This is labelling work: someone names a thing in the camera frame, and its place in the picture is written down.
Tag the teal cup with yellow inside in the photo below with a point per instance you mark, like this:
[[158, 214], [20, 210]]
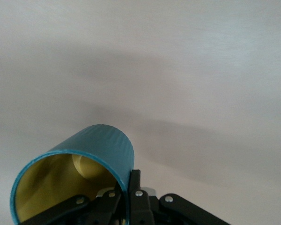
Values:
[[103, 143]]

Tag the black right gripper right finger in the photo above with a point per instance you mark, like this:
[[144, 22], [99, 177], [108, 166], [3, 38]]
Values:
[[140, 211]]

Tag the table cover sheet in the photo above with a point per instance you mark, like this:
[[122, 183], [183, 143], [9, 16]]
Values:
[[154, 70]]

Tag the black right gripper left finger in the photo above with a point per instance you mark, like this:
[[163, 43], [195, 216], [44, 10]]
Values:
[[68, 211]]

